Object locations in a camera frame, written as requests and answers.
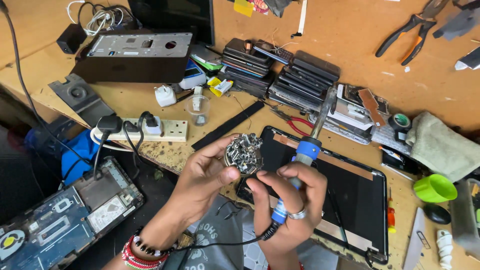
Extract grey black laptop palmrest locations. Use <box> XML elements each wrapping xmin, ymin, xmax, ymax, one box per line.
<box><xmin>70</xmin><ymin>29</ymin><xmax>196</xmax><ymax>85</ymax></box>

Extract long black plastic strip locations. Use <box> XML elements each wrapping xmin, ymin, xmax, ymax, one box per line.
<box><xmin>191</xmin><ymin>100</ymin><xmax>265</xmax><ymax>152</ymax></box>

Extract black orange pliers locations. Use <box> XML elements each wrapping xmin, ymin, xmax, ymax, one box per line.
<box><xmin>375</xmin><ymin>0</ymin><xmax>451</xmax><ymax>67</ymax></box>

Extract person's left hand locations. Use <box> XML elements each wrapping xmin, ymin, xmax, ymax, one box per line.
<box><xmin>160</xmin><ymin>133</ymin><xmax>242</xmax><ymax>245</ymax></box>

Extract black soldering iron cable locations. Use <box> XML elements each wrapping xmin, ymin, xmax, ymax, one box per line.
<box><xmin>175</xmin><ymin>222</ymin><xmax>281</xmax><ymax>253</ymax></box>

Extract white blue device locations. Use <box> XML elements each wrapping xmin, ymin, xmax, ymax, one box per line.
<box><xmin>178</xmin><ymin>59</ymin><xmax>207</xmax><ymax>91</ymax></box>

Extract metal blade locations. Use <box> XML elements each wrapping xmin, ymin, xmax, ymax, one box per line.
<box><xmin>454</xmin><ymin>45</ymin><xmax>480</xmax><ymax>71</ymax></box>

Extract wide stack of black phones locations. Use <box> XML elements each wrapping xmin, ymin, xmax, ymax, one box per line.
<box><xmin>268</xmin><ymin>50</ymin><xmax>341</xmax><ymax>114</ymax></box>

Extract black power adapter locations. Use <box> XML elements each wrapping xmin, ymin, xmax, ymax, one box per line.
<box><xmin>56</xmin><ymin>23</ymin><xmax>88</xmax><ymax>55</ymax></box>

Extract white charger plug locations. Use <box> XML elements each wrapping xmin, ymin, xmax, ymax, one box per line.
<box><xmin>154</xmin><ymin>85</ymin><xmax>177</xmax><ymax>108</ymax></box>

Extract person's right hand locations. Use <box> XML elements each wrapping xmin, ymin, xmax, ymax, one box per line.
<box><xmin>245</xmin><ymin>162</ymin><xmax>329</xmax><ymax>264</ymax></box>

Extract grey keypad phone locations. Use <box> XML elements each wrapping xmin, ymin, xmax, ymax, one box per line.
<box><xmin>253</xmin><ymin>40</ymin><xmax>294</xmax><ymax>65</ymax></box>

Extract grey green towel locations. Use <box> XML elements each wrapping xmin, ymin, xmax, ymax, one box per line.
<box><xmin>405</xmin><ymin>111</ymin><xmax>480</xmax><ymax>183</ymax></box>

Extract red white bead bracelets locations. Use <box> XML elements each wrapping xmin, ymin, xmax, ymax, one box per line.
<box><xmin>121</xmin><ymin>235</ymin><xmax>170</xmax><ymax>270</ymax></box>

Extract orange handled screwdriver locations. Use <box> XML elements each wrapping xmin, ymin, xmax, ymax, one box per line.
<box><xmin>387</xmin><ymin>187</ymin><xmax>397</xmax><ymax>234</ymax></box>

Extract white plastic panel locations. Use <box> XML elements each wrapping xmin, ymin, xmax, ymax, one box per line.
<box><xmin>403</xmin><ymin>207</ymin><xmax>432</xmax><ymax>270</ymax></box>

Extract open laptop base with motherboard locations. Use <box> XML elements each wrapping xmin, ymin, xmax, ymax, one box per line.
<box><xmin>0</xmin><ymin>156</ymin><xmax>145</xmax><ymax>270</ymax></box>

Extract red handled pliers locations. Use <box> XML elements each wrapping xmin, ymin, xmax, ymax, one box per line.
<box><xmin>269</xmin><ymin>106</ymin><xmax>316</xmax><ymax>137</ymax></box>

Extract tall stack of phones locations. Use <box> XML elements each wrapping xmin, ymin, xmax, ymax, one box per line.
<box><xmin>217</xmin><ymin>37</ymin><xmax>277</xmax><ymax>99</ymax></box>

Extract green plastic cup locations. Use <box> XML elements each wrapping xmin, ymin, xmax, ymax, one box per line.
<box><xmin>413</xmin><ymin>173</ymin><xmax>458</xmax><ymax>204</ymax></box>

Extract yellow paper note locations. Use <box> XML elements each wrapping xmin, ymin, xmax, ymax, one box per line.
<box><xmin>233</xmin><ymin>0</ymin><xmax>255</xmax><ymax>18</ymax></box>

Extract black laptop lid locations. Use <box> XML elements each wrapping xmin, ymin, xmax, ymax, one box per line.
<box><xmin>235</xmin><ymin>125</ymin><xmax>389</xmax><ymax>265</ymax></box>

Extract black tape roll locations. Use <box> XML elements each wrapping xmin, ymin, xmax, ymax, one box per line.
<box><xmin>388</xmin><ymin>113</ymin><xmax>412</xmax><ymax>144</ymax></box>

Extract bundle of white cables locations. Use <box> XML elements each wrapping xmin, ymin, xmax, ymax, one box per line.
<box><xmin>66</xmin><ymin>0</ymin><xmax>125</xmax><ymax>37</ymax></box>

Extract white plug with black cable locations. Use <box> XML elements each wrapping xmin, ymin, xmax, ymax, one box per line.
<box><xmin>137</xmin><ymin>111</ymin><xmax>163</xmax><ymax>136</ymax></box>

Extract grey speaker bracket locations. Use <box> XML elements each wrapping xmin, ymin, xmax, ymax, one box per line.
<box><xmin>47</xmin><ymin>73</ymin><xmax>116</xmax><ymax>127</ymax></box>

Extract red bracelet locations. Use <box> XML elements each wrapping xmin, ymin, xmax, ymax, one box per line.
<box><xmin>266</xmin><ymin>262</ymin><xmax>305</xmax><ymax>270</ymax></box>

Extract blue handled soldering iron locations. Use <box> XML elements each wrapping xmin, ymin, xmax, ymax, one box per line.
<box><xmin>271</xmin><ymin>87</ymin><xmax>338</xmax><ymax>226</ymax></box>

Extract black laptop screen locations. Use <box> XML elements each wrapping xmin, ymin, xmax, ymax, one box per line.
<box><xmin>127</xmin><ymin>0</ymin><xmax>215</xmax><ymax>47</ymax></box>

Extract red printed paper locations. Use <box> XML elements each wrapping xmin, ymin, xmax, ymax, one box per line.
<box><xmin>249</xmin><ymin>0</ymin><xmax>269</xmax><ymax>15</ymax></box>

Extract dark grey cloth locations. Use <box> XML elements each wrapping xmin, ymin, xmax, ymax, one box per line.
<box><xmin>433</xmin><ymin>0</ymin><xmax>480</xmax><ymax>41</ymax></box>

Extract white ribbon cable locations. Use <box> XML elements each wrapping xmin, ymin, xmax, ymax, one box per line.
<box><xmin>290</xmin><ymin>0</ymin><xmax>308</xmax><ymax>39</ymax></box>

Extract black mains plug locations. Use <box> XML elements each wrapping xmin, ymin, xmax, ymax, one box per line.
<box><xmin>96</xmin><ymin>114</ymin><xmax>123</xmax><ymax>134</ymax></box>

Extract white coiled cable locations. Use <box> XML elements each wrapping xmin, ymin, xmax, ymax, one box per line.
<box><xmin>436</xmin><ymin>229</ymin><xmax>455</xmax><ymax>270</ymax></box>

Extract black plastic scrap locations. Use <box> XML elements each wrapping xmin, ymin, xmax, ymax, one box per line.
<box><xmin>263</xmin><ymin>0</ymin><xmax>294</xmax><ymax>18</ymax></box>

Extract round tin of metal scraps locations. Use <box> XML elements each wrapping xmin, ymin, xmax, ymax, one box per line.
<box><xmin>224</xmin><ymin>133</ymin><xmax>265</xmax><ymax>177</ymax></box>

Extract black bead bracelet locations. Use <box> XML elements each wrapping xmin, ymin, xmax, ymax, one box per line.
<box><xmin>133</xmin><ymin>226</ymin><xmax>179</xmax><ymax>258</ymax></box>

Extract yellow white small box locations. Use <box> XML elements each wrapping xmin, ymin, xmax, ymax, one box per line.
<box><xmin>207</xmin><ymin>76</ymin><xmax>234</xmax><ymax>98</ymax></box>

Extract clear plastic cup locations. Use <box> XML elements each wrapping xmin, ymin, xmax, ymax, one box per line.
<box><xmin>183</xmin><ymin>94</ymin><xmax>211</xmax><ymax>127</ymax></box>

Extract black flat device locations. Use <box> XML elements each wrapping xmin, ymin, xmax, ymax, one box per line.
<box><xmin>380</xmin><ymin>145</ymin><xmax>421</xmax><ymax>176</ymax></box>

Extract grey printed shirt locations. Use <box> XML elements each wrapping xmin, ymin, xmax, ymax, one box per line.
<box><xmin>161</xmin><ymin>195</ymin><xmax>340</xmax><ymax>270</ymax></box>

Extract black oval mouse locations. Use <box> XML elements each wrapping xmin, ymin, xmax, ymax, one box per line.
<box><xmin>423</xmin><ymin>203</ymin><xmax>452</xmax><ymax>225</ymax></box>

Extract long black cable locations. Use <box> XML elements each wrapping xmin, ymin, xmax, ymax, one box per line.
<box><xmin>0</xmin><ymin>0</ymin><xmax>92</xmax><ymax>167</ymax></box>

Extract heap of phone screen parts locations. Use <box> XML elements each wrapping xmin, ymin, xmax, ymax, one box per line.
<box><xmin>308</xmin><ymin>83</ymin><xmax>391</xmax><ymax>145</ymax></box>

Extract white power strip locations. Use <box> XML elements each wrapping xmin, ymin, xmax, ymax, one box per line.
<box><xmin>91</xmin><ymin>118</ymin><xmax>189</xmax><ymax>143</ymax></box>

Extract blue cloth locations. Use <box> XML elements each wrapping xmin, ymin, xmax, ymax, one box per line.
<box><xmin>60</xmin><ymin>129</ymin><xmax>101</xmax><ymax>185</ymax></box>

